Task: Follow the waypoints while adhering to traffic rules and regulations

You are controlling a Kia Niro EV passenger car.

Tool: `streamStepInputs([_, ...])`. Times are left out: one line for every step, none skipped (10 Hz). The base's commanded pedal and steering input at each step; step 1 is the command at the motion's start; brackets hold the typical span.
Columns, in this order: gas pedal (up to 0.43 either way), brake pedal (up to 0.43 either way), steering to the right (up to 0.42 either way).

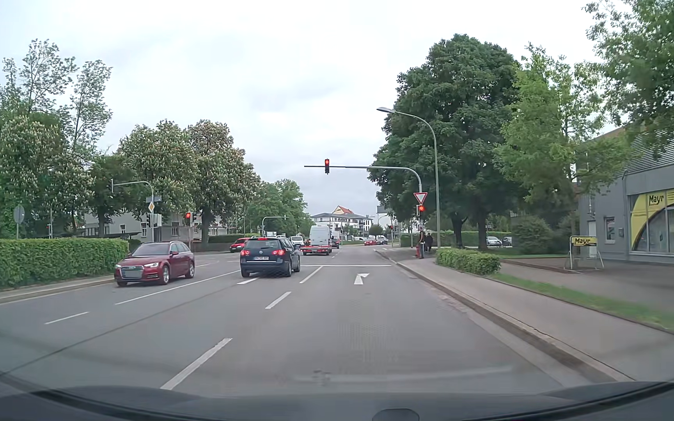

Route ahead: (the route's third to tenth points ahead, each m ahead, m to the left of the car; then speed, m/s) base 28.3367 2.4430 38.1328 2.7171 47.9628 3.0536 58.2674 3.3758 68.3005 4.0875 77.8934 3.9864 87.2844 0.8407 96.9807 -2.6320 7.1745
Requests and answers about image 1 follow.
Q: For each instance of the light green tree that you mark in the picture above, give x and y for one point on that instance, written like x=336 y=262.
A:
x=553 y=146

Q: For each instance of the low green hedge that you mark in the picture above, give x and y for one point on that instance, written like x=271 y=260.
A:
x=468 y=261

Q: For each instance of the hedge behind trees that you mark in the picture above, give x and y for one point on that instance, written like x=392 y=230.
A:
x=460 y=238

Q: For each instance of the yellow standing sign board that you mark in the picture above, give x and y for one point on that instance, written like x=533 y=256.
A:
x=583 y=241

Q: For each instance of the white building with red roof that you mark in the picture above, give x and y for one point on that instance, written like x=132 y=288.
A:
x=341 y=220

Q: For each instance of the distant traffic light mast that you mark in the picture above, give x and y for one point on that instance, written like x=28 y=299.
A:
x=272 y=221

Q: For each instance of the grey building with yellow windows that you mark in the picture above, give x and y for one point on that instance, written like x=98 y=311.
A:
x=659 y=216

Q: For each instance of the traffic light with priority sign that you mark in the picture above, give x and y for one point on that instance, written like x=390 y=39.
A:
x=151 y=204

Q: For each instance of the white car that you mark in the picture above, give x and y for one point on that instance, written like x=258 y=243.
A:
x=296 y=240

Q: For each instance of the road markings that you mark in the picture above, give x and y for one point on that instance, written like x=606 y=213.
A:
x=196 y=363

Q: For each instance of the long trimmed green hedge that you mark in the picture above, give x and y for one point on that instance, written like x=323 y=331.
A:
x=38 y=260

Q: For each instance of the grey asphalt road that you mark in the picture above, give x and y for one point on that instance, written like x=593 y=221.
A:
x=337 y=327

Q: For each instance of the grey paved pavement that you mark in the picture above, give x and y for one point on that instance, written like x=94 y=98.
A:
x=547 y=321

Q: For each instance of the parked silver car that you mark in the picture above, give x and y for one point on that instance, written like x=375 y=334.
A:
x=493 y=241

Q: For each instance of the row of trees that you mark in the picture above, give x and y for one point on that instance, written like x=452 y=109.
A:
x=109 y=169

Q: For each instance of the grass strip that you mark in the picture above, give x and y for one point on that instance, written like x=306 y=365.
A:
x=606 y=304

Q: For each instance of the large dark green tree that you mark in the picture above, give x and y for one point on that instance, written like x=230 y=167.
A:
x=460 y=140

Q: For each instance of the dark red estate car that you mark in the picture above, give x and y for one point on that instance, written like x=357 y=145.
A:
x=155 y=263

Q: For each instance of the grey house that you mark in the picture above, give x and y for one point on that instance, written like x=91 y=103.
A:
x=132 y=227

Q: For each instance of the tree with overhanging branches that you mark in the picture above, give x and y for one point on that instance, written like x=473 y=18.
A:
x=659 y=64

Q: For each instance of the dark blue estate car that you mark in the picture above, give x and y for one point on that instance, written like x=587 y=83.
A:
x=269 y=256

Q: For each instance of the white van with red trailer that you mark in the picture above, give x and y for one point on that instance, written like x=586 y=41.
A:
x=318 y=240

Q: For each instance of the car's own bonnet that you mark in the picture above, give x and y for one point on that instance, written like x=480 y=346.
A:
x=337 y=406

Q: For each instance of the group of people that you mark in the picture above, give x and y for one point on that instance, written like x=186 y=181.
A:
x=425 y=242

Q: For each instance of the curved grey lamp post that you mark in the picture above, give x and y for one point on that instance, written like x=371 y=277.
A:
x=435 y=175

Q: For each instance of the round road sign seen from behind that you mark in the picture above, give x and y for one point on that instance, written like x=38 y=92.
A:
x=18 y=215

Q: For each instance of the traffic light on post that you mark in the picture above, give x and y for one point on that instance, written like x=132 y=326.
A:
x=188 y=221

